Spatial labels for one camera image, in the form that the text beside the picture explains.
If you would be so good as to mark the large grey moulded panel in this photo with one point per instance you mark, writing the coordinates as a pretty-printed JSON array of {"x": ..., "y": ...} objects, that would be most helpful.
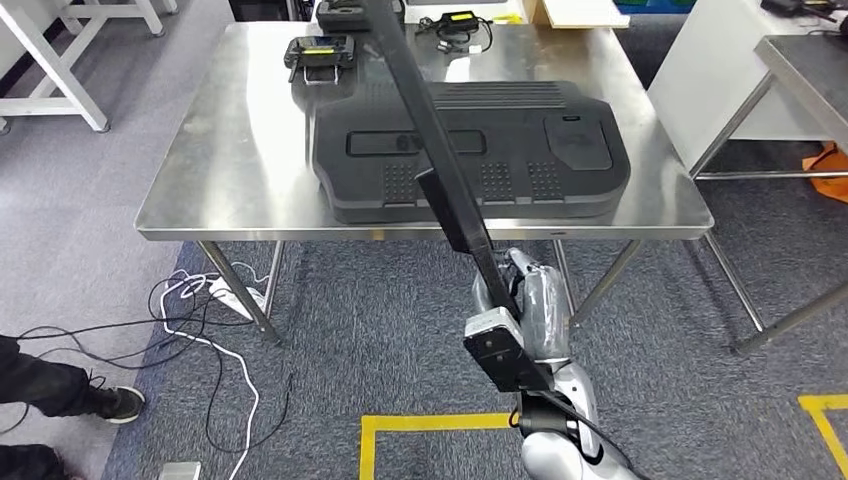
[{"x": 364, "y": 185}]

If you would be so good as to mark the black remote controller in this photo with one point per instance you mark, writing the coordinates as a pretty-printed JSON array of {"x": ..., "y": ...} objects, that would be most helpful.
[{"x": 318, "y": 50}]

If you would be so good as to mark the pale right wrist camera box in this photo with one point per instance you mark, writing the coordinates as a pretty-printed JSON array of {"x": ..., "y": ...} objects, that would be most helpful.
[{"x": 490, "y": 324}]

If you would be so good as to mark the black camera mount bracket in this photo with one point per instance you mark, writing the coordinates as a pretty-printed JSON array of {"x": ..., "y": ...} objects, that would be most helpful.
[{"x": 507, "y": 364}]

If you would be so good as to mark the stainless steel workbench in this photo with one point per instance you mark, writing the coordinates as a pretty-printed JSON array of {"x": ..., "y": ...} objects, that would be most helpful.
[
  {"x": 815, "y": 73},
  {"x": 232, "y": 132}
]

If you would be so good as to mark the white power strip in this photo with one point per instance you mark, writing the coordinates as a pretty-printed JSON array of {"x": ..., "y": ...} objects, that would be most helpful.
[{"x": 232, "y": 298}]

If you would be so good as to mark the white cabinet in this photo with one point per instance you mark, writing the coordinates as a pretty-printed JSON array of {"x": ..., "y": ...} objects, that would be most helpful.
[{"x": 696, "y": 79}]

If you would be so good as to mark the brown cardboard box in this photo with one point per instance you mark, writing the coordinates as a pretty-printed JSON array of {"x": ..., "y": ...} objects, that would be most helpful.
[{"x": 583, "y": 13}]

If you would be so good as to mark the yellow floor tape square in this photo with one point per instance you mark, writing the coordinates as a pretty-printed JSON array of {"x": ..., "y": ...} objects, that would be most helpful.
[{"x": 821, "y": 403}]

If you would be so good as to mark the orange bag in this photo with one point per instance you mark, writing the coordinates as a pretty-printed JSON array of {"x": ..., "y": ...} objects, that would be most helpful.
[{"x": 831, "y": 172}]

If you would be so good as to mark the white frame table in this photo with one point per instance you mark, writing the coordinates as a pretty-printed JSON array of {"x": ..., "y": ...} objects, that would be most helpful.
[{"x": 66, "y": 86}]

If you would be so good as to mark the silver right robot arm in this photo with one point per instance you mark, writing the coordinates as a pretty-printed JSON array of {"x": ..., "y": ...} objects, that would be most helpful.
[{"x": 563, "y": 457}]

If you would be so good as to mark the black hard carry case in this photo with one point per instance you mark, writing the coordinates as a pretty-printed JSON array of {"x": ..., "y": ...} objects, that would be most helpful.
[{"x": 344, "y": 16}]

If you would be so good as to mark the person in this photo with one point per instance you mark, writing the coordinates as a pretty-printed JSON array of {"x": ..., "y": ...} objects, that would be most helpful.
[{"x": 40, "y": 391}]

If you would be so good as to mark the small yellow packet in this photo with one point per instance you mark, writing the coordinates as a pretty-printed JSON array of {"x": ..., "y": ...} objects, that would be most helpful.
[{"x": 509, "y": 18}]

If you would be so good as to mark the black power adapter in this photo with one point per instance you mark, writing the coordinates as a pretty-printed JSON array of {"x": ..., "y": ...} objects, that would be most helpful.
[{"x": 460, "y": 23}]

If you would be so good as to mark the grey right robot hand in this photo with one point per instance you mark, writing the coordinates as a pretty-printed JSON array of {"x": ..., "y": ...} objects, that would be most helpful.
[{"x": 546, "y": 311}]

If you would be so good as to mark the open silver floor outlet box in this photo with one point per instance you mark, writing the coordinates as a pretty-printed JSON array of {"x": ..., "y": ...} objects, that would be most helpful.
[{"x": 179, "y": 472}]

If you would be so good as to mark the long black plastic panel part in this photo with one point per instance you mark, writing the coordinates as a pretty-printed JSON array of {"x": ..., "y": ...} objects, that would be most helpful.
[{"x": 424, "y": 99}]

